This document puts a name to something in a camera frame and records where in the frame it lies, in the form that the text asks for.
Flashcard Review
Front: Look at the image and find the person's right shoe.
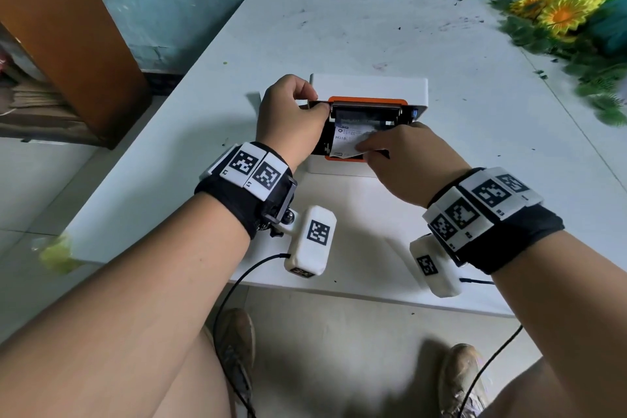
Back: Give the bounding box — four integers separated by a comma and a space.
437, 343, 491, 418

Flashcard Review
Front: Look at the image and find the black wrist strap with markers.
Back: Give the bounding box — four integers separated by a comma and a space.
194, 141, 298, 241
422, 167, 565, 276

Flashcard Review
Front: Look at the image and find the person's right forearm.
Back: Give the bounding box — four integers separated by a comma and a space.
490, 231, 627, 418

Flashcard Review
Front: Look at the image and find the bunch of artificial sunflowers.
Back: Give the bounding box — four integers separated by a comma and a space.
490, 0, 627, 128

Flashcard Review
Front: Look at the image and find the person's left shoe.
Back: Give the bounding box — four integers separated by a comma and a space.
213, 307, 257, 418

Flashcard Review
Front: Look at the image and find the person's left forearm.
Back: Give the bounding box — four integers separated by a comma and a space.
0, 191, 255, 418

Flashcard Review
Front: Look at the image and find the person's right hand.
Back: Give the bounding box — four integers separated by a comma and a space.
355, 121, 472, 209

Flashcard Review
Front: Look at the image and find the white label printer orange trim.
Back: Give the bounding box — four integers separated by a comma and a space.
306, 72, 430, 179

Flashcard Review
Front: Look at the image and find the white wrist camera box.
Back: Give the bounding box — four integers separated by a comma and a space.
409, 233, 462, 299
283, 205, 338, 279

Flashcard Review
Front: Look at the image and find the person's shoe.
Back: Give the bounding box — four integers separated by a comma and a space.
213, 307, 257, 418
437, 343, 491, 418

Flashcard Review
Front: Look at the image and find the person's left hand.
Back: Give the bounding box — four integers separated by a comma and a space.
255, 74, 332, 171

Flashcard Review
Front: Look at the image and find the black left camera cable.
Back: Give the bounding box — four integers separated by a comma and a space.
212, 252, 291, 418

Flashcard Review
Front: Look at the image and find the stack of cardboard sheets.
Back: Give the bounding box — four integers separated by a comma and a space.
0, 26, 81, 140

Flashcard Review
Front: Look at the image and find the white printed paper label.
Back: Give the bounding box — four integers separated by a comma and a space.
329, 123, 381, 159

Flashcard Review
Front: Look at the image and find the black right camera cable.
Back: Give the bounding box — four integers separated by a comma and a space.
458, 277, 524, 418

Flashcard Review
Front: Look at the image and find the black camera cable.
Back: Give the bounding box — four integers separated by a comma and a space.
212, 252, 291, 418
458, 277, 524, 418

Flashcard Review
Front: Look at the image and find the person's right leg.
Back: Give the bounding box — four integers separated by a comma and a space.
482, 358, 552, 418

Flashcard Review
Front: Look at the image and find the black right wrist strap with markers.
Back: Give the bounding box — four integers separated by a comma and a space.
422, 167, 565, 276

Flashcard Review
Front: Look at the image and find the brown wooden cabinet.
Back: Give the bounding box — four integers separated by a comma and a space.
0, 0, 151, 149

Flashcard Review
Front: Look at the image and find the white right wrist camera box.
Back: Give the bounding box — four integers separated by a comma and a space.
409, 233, 462, 299

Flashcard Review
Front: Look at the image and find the black left wrist strap with markers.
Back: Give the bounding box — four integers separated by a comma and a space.
194, 141, 298, 241

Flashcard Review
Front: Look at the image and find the yellow-green table corner guard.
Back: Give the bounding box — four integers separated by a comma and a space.
35, 233, 83, 275

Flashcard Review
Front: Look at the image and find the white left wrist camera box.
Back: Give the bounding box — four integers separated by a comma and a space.
283, 205, 338, 279

